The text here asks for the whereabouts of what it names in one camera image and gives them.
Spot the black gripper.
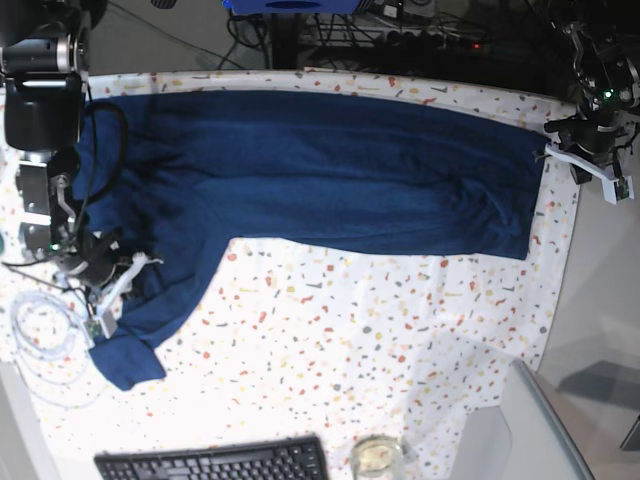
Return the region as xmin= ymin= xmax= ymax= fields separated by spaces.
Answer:
xmin=57 ymin=227 xmax=135 ymax=292
xmin=544 ymin=113 xmax=639 ymax=165

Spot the dark blue t-shirt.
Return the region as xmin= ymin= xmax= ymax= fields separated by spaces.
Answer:
xmin=74 ymin=91 xmax=546 ymax=391

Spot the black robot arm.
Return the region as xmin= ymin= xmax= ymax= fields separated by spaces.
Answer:
xmin=1 ymin=1 xmax=149 ymax=300
xmin=544 ymin=0 xmax=639 ymax=166

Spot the black power strip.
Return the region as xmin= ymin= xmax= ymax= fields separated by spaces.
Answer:
xmin=382 ymin=30 xmax=482 ymax=51

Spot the terrazzo patterned table cloth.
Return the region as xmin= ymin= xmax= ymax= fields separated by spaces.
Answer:
xmin=0 ymin=66 xmax=593 ymax=473

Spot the black computer keyboard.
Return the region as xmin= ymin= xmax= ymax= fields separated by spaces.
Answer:
xmin=94 ymin=436 xmax=329 ymax=480

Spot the clear glass jar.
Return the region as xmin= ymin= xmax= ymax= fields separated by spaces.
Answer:
xmin=350 ymin=435 xmax=405 ymax=480

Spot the coiled white cable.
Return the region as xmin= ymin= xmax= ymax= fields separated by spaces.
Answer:
xmin=9 ymin=290 xmax=111 ymax=410

